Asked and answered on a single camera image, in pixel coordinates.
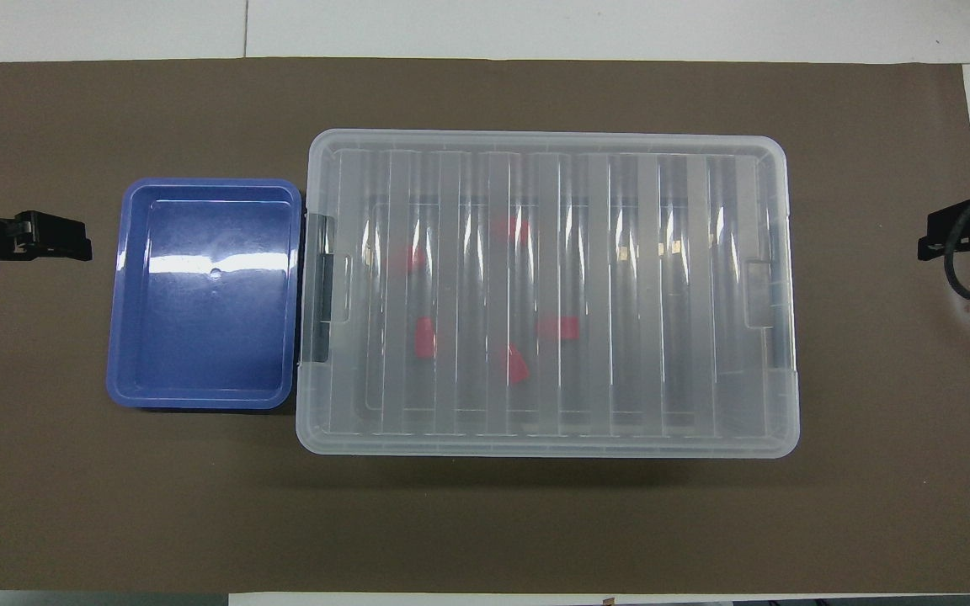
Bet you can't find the grey box latch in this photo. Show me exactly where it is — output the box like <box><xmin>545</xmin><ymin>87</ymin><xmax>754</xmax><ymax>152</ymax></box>
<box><xmin>306</xmin><ymin>213</ymin><xmax>338</xmax><ymax>364</ymax></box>
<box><xmin>743</xmin><ymin>258</ymin><xmax>791</xmax><ymax>331</ymax></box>

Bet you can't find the clear lidded storage box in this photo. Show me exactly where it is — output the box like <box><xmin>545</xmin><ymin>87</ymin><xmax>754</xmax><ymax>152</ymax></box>
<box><xmin>295</xmin><ymin>128</ymin><xmax>801</xmax><ymax>460</ymax></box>

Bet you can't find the blue plastic tray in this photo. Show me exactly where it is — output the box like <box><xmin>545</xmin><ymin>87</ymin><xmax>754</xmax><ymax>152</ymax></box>
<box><xmin>105</xmin><ymin>178</ymin><xmax>303</xmax><ymax>411</ymax></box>

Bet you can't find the clear plastic storage box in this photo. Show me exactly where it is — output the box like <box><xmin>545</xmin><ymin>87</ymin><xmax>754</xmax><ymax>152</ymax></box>
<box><xmin>295</xmin><ymin>128</ymin><xmax>801</xmax><ymax>460</ymax></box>

